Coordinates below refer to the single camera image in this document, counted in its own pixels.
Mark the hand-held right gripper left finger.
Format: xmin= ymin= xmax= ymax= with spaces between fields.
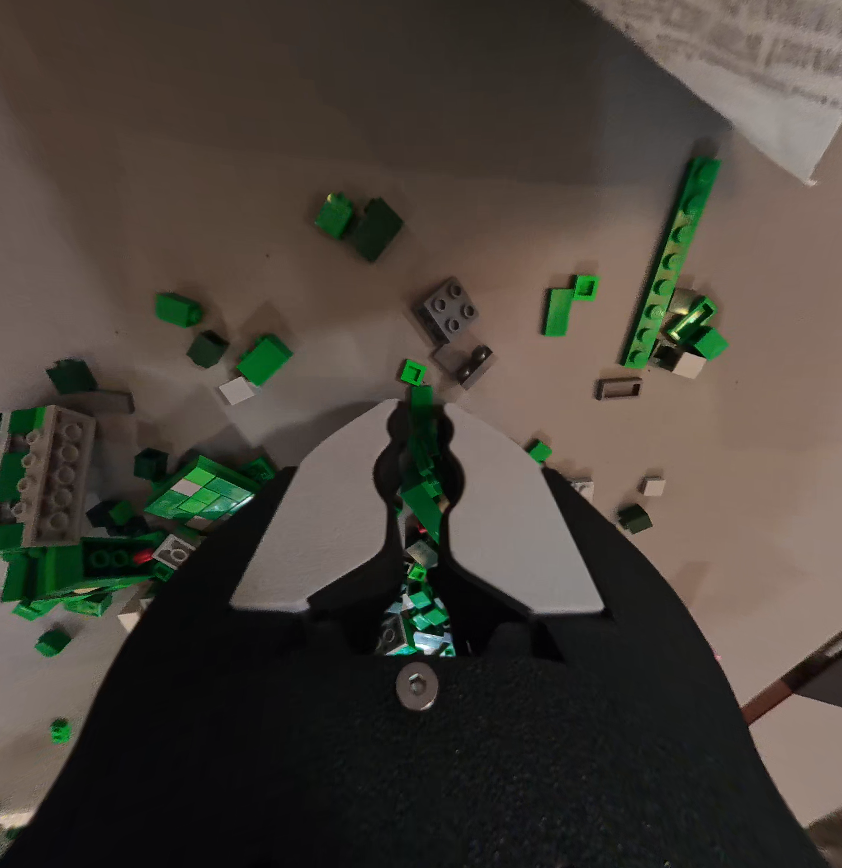
xmin=229 ymin=398 xmax=405 ymax=653

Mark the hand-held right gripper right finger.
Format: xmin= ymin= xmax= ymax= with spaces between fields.
xmin=436 ymin=403 xmax=606 ymax=656

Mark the pile of green toy bricks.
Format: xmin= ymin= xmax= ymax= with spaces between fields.
xmin=0 ymin=193 xmax=730 ymax=747

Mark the torn white paper bag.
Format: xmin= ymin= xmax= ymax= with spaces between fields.
xmin=577 ymin=0 xmax=842 ymax=185

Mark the green tiled panel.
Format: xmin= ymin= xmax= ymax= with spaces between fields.
xmin=144 ymin=456 xmax=255 ymax=528

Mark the light grey brick with holes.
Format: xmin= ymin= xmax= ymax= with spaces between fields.
xmin=153 ymin=534 xmax=198 ymax=569

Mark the dark grey square brick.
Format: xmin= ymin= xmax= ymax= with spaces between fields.
xmin=413 ymin=277 xmax=479 ymax=340

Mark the green assembly with tan ball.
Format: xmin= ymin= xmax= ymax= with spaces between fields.
xmin=0 ymin=536 xmax=166 ymax=614

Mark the green white brick assembly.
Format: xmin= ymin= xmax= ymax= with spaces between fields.
xmin=0 ymin=406 xmax=98 ymax=550

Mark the long green plate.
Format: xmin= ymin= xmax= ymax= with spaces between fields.
xmin=621 ymin=157 xmax=722 ymax=369

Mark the black desk cable cover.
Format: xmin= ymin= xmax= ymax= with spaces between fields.
xmin=794 ymin=627 xmax=842 ymax=712

